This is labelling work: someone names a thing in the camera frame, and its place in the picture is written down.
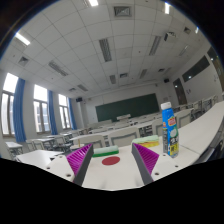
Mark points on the white desk left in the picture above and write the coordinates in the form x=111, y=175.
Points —
x=38, y=158

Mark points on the left blue curtain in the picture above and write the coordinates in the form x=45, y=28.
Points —
x=18, y=111

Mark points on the ceiling projector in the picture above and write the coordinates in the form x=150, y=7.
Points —
x=170, y=37

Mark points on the white desk front row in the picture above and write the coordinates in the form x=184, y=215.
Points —
x=123, y=137

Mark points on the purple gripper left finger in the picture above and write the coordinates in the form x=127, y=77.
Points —
x=79, y=161

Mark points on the dark green chalkboard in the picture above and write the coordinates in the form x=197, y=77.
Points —
x=136, y=107

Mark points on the blue drink bottle white cap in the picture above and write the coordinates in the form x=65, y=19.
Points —
x=170, y=131

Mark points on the blue curtain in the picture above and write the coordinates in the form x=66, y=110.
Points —
x=72, y=118
x=18, y=111
x=51, y=113

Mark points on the dark classroom door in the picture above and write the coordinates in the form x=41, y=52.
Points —
x=180, y=92

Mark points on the yellow green sponge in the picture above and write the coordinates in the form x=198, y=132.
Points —
x=148, y=141

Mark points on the far blue curtain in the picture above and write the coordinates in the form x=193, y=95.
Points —
x=72, y=118

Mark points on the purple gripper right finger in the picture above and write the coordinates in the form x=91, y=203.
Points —
x=146, y=160

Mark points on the middle blue curtain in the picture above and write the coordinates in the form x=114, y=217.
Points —
x=51, y=113

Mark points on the green sponge block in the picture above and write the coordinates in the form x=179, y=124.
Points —
x=105, y=151

